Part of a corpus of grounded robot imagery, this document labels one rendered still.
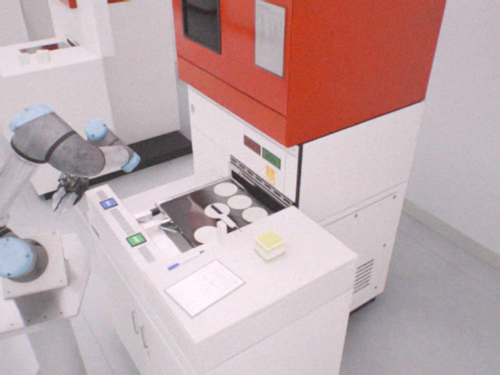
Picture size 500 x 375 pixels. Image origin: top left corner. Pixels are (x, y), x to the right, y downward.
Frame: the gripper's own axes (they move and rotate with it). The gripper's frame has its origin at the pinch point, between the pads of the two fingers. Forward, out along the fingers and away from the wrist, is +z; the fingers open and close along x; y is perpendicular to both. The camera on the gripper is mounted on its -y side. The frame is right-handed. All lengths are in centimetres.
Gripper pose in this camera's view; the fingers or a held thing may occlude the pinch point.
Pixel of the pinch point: (58, 210)
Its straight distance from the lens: 188.0
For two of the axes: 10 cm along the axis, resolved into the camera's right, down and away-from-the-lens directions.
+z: -4.1, 8.7, -2.8
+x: 9.1, 4.2, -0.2
